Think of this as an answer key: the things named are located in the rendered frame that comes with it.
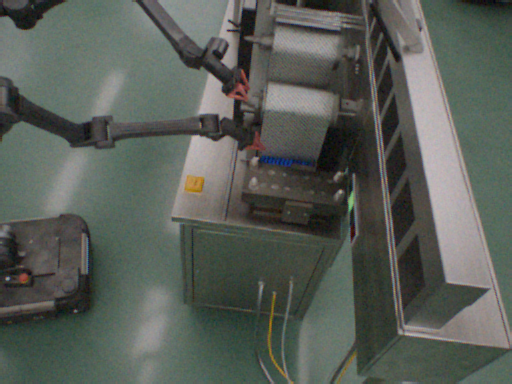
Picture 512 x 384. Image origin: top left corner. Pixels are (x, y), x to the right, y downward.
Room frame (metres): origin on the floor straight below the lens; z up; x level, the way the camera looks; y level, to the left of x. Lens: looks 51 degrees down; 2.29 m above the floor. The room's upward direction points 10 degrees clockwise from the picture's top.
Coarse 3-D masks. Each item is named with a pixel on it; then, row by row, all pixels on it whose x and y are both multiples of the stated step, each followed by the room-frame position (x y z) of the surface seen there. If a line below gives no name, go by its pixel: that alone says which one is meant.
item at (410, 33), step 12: (384, 0) 1.07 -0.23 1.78; (408, 0) 1.30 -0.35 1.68; (372, 12) 1.06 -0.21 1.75; (396, 12) 1.07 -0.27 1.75; (408, 12) 1.24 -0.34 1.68; (384, 24) 1.06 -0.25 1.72; (396, 24) 1.07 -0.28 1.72; (408, 24) 1.08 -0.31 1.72; (384, 36) 1.06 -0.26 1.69; (408, 36) 1.08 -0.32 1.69; (420, 36) 1.14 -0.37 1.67; (420, 48) 1.08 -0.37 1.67; (396, 60) 1.06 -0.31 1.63
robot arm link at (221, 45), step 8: (208, 40) 1.34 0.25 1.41; (216, 40) 1.35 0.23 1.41; (224, 40) 1.35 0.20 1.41; (192, 48) 1.28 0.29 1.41; (200, 48) 1.28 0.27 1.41; (208, 48) 1.31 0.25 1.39; (216, 48) 1.31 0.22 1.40; (224, 48) 1.33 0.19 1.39; (200, 56) 1.25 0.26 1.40; (200, 64) 1.28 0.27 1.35
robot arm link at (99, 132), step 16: (0, 80) 0.84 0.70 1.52; (16, 96) 0.87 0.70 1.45; (0, 112) 0.77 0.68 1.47; (16, 112) 0.83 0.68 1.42; (32, 112) 0.87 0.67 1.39; (48, 112) 0.93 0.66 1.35; (48, 128) 0.91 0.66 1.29; (64, 128) 0.94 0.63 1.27; (80, 128) 1.01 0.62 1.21; (96, 128) 1.02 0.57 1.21; (80, 144) 0.98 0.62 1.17
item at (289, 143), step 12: (264, 132) 1.20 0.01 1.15; (276, 132) 1.20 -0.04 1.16; (288, 132) 1.20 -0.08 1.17; (300, 132) 1.21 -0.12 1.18; (312, 132) 1.21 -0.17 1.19; (264, 144) 1.20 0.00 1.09; (276, 144) 1.20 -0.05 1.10; (288, 144) 1.20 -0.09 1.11; (300, 144) 1.21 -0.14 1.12; (312, 144) 1.21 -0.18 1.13; (276, 156) 1.20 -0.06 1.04; (288, 156) 1.20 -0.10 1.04; (300, 156) 1.21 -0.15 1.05; (312, 156) 1.21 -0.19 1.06
